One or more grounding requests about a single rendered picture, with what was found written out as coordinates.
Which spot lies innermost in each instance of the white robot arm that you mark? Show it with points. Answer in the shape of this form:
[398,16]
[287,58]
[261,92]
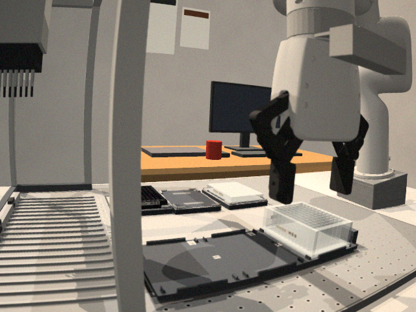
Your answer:
[379,46]

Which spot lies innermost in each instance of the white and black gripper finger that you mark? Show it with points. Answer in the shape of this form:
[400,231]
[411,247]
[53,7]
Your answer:
[342,167]
[282,170]

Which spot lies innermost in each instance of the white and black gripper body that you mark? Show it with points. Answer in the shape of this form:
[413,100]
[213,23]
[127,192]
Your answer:
[324,92]

